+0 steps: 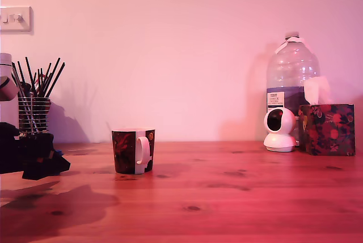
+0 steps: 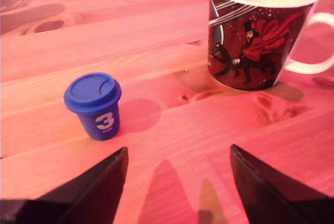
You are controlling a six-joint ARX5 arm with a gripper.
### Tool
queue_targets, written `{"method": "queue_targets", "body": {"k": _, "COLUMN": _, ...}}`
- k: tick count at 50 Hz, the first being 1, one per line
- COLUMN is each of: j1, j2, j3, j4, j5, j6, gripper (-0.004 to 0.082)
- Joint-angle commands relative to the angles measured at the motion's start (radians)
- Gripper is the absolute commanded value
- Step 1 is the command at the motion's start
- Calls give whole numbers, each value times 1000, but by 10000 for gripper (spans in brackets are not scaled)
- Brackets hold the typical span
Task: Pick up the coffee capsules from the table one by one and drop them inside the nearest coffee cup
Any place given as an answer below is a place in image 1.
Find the blue coffee capsule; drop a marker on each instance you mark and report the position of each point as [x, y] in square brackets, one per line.
[58, 151]

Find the thin black stick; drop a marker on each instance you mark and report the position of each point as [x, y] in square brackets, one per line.
[51, 76]
[22, 75]
[55, 79]
[30, 76]

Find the large clear water bottle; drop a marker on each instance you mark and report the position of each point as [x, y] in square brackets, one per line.
[292, 70]

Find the white tissue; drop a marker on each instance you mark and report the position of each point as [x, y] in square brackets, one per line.
[316, 90]

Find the dark floral tissue box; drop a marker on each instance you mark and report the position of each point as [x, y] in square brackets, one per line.
[326, 129]

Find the white wall switch plate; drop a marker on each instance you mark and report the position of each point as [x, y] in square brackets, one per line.
[17, 19]

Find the small white round camera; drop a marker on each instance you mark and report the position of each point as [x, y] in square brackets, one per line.
[283, 138]

